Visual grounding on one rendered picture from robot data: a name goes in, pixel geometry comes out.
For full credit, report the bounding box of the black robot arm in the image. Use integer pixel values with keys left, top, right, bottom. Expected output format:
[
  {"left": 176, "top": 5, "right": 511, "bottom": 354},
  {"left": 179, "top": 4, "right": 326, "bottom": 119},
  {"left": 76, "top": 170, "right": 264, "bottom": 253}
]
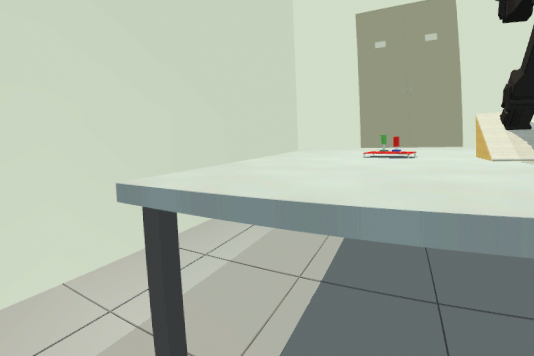
[{"left": 498, "top": 0, "right": 534, "bottom": 130}]

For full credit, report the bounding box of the red circuit board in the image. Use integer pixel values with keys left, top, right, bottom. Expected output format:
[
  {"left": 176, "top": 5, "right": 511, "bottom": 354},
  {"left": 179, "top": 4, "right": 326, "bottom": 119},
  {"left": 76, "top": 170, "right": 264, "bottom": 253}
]
[{"left": 363, "top": 135, "right": 417, "bottom": 158}]

